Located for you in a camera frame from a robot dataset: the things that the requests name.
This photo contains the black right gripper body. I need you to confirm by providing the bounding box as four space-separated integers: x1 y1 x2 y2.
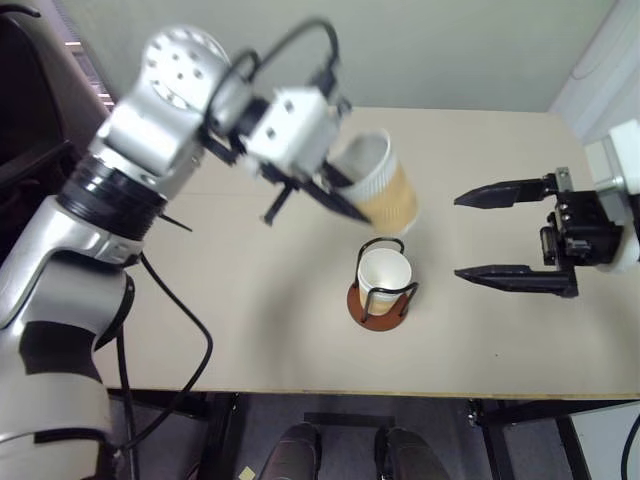
538 167 624 274

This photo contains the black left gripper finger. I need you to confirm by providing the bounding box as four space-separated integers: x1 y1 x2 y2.
260 180 300 226
305 162 374 225

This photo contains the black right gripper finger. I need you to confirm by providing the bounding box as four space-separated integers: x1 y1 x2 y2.
452 264 580 299
452 174 559 209

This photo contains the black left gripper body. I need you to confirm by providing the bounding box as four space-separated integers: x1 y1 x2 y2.
202 133 326 195

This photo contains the ribbed white tan paper cup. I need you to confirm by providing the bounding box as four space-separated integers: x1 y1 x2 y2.
356 248 413 317
329 128 420 236

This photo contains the dark rounded shape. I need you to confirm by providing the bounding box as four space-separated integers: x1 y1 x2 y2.
374 425 454 480
259 422 324 480

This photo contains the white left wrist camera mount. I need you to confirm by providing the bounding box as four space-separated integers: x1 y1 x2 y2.
243 85 342 182

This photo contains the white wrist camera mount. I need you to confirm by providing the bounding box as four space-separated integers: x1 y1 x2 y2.
583 117 640 275
243 85 342 182

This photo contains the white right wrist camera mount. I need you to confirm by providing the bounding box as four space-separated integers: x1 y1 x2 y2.
583 117 640 275

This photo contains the black wire cup holder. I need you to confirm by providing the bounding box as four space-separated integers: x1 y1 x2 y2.
346 237 420 332

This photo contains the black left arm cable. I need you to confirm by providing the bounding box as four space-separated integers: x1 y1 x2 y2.
110 249 215 480

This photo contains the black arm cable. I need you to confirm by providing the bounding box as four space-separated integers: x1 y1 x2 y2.
620 409 640 480
110 249 215 480

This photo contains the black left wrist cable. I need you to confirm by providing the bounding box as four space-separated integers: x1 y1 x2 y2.
207 17 342 132

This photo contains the black table frame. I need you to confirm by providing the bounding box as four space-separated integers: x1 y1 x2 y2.
107 388 640 480

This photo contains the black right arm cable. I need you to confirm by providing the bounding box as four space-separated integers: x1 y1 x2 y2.
620 409 640 480

